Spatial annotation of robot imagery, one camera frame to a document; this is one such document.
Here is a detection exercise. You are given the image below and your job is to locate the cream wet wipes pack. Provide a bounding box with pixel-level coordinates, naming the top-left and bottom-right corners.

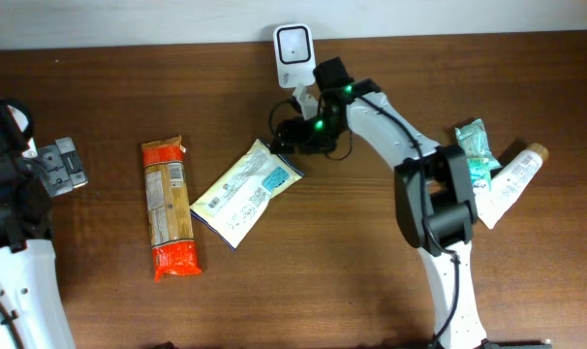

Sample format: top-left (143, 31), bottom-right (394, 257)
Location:
top-left (190, 139), bottom-right (303, 249)

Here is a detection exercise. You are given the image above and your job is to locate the teal wipes pouch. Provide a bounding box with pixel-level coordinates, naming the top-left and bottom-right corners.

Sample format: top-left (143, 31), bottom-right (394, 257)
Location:
top-left (455, 118), bottom-right (502, 171)

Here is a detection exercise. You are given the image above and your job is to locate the white lotion tube gold cap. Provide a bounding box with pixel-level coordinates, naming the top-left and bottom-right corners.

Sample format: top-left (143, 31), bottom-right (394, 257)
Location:
top-left (475, 143), bottom-right (549, 229)

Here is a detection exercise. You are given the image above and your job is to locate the orange spaghetti package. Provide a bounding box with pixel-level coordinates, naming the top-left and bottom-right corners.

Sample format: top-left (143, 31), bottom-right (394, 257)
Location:
top-left (140, 136), bottom-right (201, 282)

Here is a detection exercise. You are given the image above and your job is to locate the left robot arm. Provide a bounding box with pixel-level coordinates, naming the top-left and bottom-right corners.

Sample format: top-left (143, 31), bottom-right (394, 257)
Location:
top-left (0, 97), bottom-right (88, 348)

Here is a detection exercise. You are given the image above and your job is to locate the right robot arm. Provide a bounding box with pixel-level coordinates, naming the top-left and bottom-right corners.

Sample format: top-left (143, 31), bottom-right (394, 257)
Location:
top-left (268, 57), bottom-right (491, 348)

